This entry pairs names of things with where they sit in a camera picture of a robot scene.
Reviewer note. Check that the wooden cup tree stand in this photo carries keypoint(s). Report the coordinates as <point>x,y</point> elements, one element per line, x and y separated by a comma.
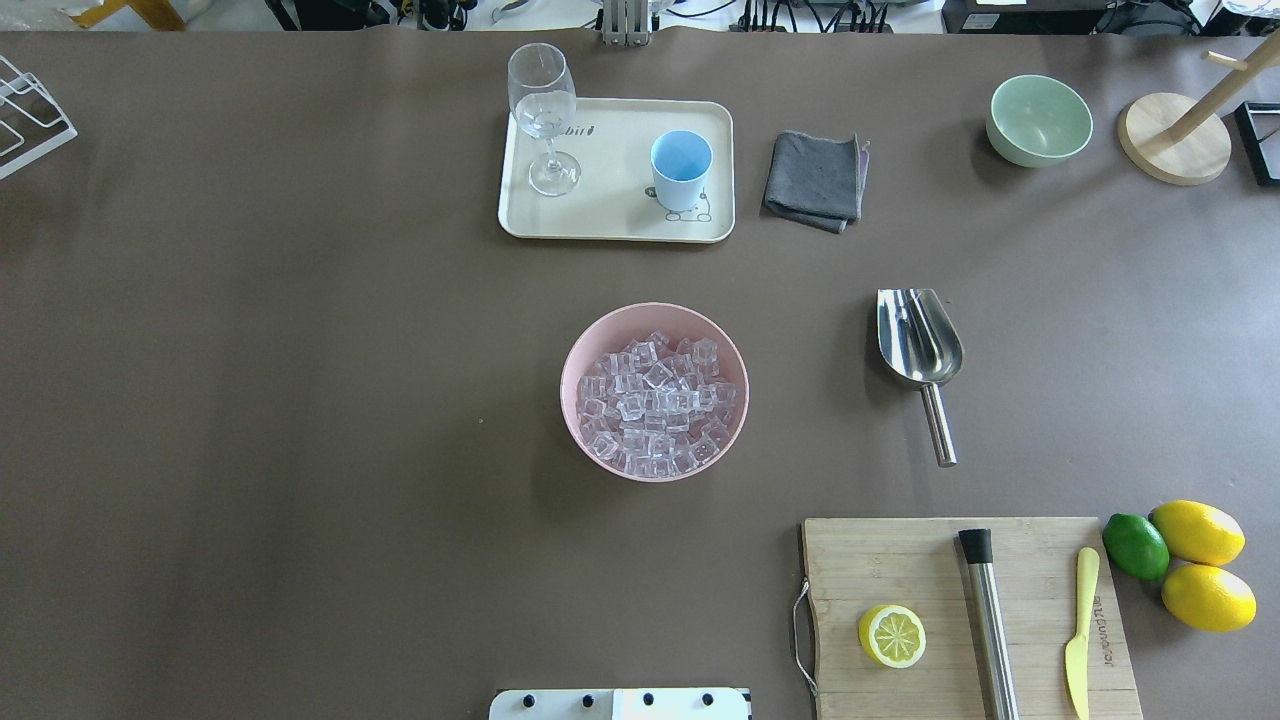
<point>1183,141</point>

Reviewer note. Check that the stainless steel ice scoop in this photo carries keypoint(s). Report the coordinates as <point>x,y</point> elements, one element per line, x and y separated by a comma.
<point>919,343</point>

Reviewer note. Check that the pink bowl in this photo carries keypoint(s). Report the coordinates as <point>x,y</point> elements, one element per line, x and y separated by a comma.
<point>621,326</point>

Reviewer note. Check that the clear wine glass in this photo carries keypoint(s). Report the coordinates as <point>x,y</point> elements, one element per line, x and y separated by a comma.
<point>542,100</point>

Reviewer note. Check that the light blue cup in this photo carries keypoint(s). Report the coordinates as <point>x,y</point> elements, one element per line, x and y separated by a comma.
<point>680,161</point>

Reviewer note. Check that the bamboo cutting board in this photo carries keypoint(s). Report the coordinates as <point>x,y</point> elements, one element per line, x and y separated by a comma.
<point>855,564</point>

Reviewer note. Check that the black frame tray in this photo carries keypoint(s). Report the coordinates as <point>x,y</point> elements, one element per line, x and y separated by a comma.
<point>1258,124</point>

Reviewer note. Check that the half lemon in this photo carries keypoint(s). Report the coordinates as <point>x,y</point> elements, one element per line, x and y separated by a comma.
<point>892,635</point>

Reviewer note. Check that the cream serving tray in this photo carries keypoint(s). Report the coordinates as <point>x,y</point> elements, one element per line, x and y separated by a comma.
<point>614,200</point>

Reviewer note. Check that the clear ice cubes pile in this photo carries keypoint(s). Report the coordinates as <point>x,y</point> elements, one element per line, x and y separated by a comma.
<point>658,408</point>

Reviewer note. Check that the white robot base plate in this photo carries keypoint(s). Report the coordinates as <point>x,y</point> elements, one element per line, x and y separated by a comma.
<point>623,703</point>

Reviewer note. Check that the folded grey cloth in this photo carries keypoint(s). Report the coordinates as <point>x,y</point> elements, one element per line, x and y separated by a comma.
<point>817,181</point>

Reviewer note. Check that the upper whole yellow lemon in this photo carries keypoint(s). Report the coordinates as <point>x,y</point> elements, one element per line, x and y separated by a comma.
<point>1198,532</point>

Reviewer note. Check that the lower whole yellow lemon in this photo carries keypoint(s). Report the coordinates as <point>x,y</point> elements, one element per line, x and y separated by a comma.
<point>1208,598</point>

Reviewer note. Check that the whole yellow lemon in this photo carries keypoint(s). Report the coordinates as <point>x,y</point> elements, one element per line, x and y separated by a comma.
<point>1198,532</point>
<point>1208,598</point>

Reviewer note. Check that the white wire rack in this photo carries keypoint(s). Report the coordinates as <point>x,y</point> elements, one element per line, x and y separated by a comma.
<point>32,120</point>

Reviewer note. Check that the pale green bowl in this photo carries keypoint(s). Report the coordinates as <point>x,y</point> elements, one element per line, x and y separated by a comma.
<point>1037,121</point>

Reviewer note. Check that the yellow plastic knife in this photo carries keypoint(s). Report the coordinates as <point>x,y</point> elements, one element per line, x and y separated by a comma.
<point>1076,651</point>

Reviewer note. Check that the green lime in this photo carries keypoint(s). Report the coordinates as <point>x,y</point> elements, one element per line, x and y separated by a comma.
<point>1136,547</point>

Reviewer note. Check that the steel muddler black tip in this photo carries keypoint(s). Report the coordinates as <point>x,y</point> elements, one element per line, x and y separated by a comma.
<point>976,544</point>

